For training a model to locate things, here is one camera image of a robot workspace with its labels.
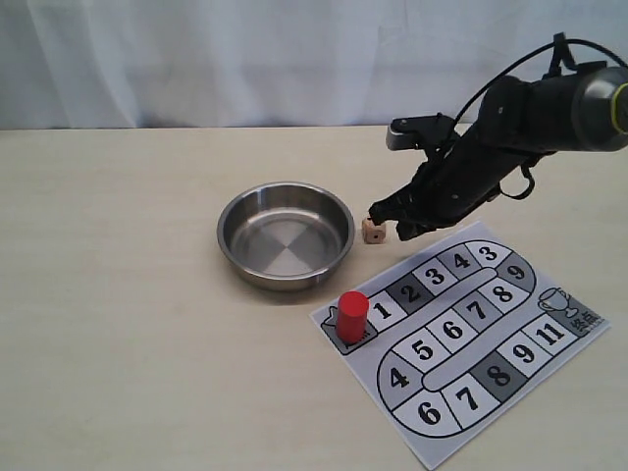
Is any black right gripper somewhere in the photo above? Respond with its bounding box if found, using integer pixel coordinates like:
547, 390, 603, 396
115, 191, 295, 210
368, 123, 528, 240

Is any small wooden die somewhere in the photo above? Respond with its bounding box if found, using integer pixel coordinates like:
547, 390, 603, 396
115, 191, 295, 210
361, 217, 387, 244

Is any red cylinder game piece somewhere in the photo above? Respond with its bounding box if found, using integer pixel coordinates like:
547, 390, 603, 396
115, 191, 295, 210
336, 290, 369, 344

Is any stainless steel round bowl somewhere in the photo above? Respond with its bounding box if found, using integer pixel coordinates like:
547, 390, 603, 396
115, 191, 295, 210
216, 181, 355, 292

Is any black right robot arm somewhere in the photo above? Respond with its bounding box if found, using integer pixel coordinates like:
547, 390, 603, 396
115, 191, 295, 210
368, 67, 627, 240

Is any printed paper game board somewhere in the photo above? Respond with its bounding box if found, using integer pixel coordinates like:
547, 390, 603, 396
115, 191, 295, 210
311, 223, 609, 470

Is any white backdrop curtain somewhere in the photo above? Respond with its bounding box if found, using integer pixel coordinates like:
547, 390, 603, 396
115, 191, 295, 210
1, 1, 627, 130

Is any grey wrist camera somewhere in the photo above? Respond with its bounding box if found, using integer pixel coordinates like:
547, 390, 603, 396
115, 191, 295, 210
386, 113, 454, 151

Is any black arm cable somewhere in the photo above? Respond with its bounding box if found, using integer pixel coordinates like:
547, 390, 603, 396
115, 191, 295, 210
450, 32, 628, 129

